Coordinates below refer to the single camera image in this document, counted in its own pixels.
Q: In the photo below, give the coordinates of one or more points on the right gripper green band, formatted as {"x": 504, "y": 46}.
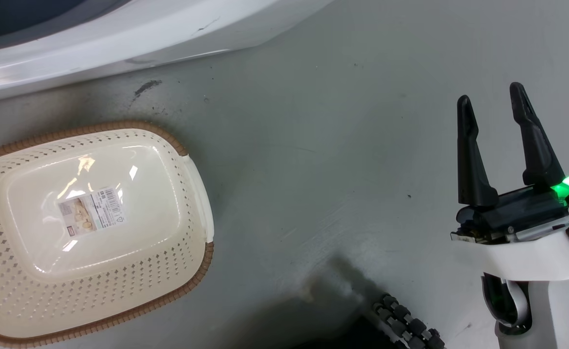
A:
{"x": 527, "y": 252}

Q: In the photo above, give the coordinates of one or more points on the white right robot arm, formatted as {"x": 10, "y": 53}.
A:
{"x": 565, "y": 315}

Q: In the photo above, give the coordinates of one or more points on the white washing machine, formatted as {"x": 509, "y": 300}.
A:
{"x": 134, "y": 39}

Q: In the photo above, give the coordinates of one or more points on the cream perforated laundry basket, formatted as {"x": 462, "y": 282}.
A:
{"x": 32, "y": 286}

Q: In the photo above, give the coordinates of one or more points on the dark grey washing machine door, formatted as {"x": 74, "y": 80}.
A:
{"x": 18, "y": 19}

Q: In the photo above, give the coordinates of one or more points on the black roller robot wheel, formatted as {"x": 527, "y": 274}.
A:
{"x": 408, "y": 322}

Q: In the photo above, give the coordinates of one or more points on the paper label sticker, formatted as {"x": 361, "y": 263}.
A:
{"x": 92, "y": 212}

